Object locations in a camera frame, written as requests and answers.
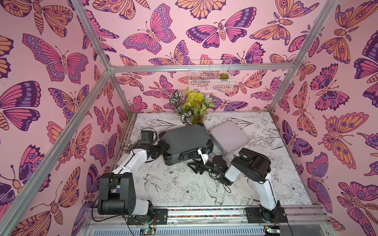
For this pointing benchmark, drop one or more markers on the white wire wall basket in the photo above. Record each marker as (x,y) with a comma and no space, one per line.
(204,77)

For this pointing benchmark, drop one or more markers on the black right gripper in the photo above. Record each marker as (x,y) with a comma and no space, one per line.
(202,167)

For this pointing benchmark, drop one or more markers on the dark grey poker case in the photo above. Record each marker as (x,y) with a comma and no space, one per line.
(184,143)

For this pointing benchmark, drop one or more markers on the artificial green leafy plant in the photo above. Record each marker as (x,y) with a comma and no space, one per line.
(194,104)

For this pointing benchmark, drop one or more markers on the pink square poker case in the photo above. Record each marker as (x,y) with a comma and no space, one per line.
(228,137)

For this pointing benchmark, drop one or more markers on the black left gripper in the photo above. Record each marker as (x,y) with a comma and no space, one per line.
(163,147)

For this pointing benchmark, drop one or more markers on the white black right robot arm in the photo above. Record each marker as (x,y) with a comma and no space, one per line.
(256,167)

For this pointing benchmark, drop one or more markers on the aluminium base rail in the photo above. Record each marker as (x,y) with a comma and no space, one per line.
(303,220)

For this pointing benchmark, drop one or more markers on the small green succulent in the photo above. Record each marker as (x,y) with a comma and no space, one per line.
(224,76)

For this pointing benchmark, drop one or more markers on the amber glass plant vase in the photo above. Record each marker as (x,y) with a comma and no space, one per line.
(198,119)

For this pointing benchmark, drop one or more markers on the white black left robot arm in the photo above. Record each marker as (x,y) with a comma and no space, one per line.
(117,193)

